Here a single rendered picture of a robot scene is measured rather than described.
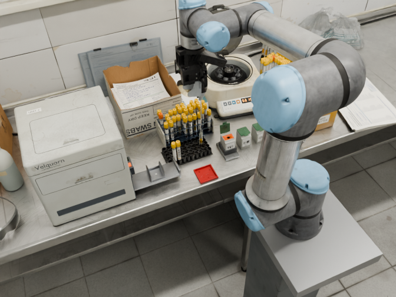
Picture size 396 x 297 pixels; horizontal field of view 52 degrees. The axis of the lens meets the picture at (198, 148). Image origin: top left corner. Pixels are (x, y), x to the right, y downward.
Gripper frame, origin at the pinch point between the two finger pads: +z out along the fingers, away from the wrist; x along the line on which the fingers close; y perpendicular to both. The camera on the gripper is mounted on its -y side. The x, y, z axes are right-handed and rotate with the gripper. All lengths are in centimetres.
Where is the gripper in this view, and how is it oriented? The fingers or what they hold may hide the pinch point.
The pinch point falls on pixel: (200, 95)
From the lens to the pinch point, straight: 136.0
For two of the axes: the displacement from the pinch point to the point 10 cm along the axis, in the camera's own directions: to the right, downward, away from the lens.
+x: 3.9, 6.7, -6.3
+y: -9.2, 3.0, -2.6
